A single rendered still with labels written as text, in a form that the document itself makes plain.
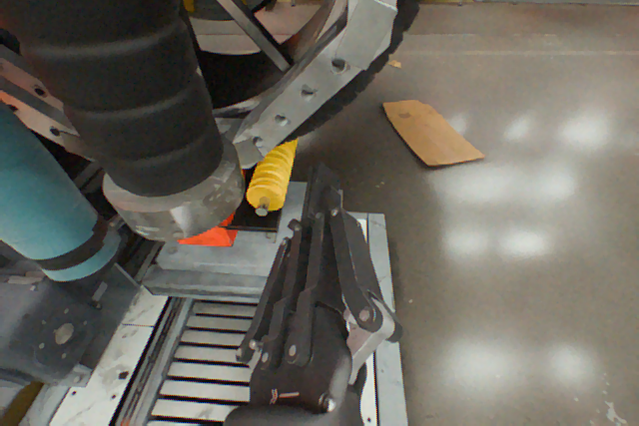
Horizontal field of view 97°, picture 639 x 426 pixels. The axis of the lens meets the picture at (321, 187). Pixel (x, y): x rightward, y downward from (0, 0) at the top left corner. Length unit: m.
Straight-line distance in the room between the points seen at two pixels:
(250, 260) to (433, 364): 0.54
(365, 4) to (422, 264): 0.85
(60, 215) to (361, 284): 0.35
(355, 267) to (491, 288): 0.90
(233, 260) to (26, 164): 0.46
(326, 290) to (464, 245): 0.94
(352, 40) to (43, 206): 0.36
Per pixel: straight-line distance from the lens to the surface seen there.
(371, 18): 0.28
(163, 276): 0.87
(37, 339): 0.66
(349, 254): 0.18
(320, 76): 0.30
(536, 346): 1.03
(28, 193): 0.41
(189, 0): 0.60
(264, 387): 0.21
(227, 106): 0.45
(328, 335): 0.17
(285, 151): 0.49
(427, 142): 1.50
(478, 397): 0.92
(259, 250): 0.73
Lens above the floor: 0.83
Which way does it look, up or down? 45 degrees down
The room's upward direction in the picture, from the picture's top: straight up
